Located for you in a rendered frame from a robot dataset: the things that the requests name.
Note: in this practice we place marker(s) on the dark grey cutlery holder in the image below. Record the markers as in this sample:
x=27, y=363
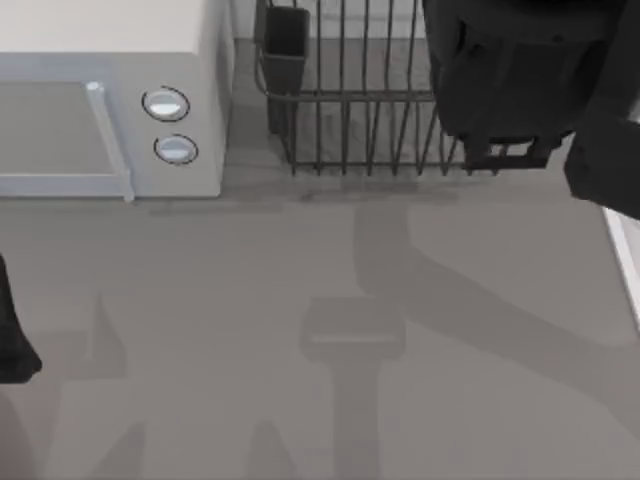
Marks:
x=285, y=47

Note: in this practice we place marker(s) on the pale microwave oven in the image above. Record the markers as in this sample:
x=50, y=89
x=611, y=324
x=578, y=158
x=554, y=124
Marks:
x=207, y=125

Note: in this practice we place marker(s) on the round silver microwave knob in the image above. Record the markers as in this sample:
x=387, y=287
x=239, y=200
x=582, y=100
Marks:
x=175, y=149
x=165, y=104

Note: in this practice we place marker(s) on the grey microwave door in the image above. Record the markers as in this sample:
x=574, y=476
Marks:
x=45, y=130

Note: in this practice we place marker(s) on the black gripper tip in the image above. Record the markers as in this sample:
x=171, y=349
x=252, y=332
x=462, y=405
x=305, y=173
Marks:
x=12, y=340

